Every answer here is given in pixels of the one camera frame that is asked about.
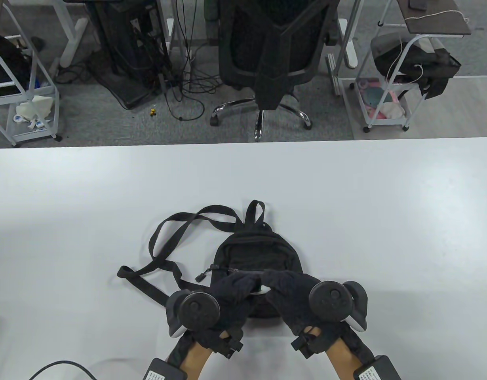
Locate person's left hand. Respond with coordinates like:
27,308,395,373
190,273,264,359

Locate person's right hand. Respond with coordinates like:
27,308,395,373
261,269,349,359

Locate black corduroy backpack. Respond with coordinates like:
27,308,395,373
117,201,307,318

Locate person's left forearm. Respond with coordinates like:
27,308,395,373
166,332,214,380

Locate person's right forearm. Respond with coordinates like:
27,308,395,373
325,329,380,380

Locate white metal cart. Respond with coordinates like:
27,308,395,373
0,0,63,147
341,34,438,133

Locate cream cloth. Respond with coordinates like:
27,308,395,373
380,102,408,118

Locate pink box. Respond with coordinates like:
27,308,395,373
356,78,408,119

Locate grey metal rails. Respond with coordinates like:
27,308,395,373
326,55,342,95

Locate black mesh office chair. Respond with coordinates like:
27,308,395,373
204,0,341,143

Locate white desk leg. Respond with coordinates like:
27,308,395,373
339,0,365,70
49,0,89,68
156,0,188,60

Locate white cloth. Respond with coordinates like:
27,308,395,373
16,95,55,119

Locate black bag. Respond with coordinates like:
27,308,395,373
371,34,462,99

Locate black computer tower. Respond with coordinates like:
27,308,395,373
85,0,175,110

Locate brown side table top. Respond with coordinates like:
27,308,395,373
398,0,472,36

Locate black jacket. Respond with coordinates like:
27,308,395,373
0,34,32,97

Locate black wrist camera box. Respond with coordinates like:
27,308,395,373
354,355,402,380
143,358,188,380

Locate thick black cable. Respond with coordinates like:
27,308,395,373
28,360,95,380

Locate tangle of black cables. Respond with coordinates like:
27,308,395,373
55,40,228,121

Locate thin white cable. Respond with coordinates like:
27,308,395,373
386,10,470,103

